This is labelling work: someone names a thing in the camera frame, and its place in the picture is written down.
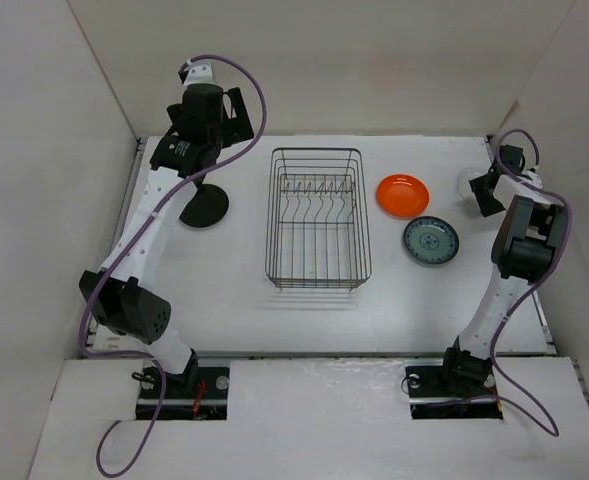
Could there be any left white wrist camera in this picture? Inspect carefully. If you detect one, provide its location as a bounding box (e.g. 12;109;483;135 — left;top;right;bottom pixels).
178;61;215;89

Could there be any orange plate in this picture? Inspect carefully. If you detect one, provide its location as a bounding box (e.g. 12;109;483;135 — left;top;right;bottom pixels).
376;174;430;218

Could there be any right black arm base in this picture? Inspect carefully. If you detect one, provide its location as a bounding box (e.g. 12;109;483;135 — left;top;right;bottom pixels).
402;365;503;420

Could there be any black plate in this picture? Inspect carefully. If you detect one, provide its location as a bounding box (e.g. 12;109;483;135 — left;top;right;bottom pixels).
179;184;229;229

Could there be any grey wire dish rack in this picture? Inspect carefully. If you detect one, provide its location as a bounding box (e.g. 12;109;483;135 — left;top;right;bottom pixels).
265;147;372;290

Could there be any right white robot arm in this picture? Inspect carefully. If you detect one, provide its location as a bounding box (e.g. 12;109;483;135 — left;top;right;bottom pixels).
436;145;569;397

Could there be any clear glass plate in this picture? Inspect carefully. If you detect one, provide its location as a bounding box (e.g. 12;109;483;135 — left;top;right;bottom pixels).
457;167;487;202

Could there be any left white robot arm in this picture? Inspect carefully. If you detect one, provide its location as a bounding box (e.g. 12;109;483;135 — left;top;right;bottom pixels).
79;83;254;397

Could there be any blue patterned plate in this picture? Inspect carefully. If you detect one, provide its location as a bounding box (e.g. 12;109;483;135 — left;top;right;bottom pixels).
402;216;460;266

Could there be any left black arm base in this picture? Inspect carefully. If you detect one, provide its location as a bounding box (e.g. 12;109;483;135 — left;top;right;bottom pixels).
131;366;230;421

